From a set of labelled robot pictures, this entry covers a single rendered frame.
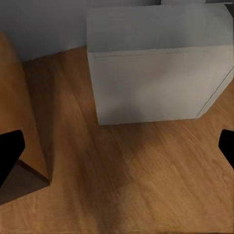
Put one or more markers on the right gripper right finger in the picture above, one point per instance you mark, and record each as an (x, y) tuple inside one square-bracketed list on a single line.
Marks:
[(226, 145)]

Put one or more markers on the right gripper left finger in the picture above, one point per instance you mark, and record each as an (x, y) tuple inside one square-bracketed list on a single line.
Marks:
[(11, 146)]

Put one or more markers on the desktop computer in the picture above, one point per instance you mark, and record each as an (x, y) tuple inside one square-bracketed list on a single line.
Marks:
[(159, 62)]

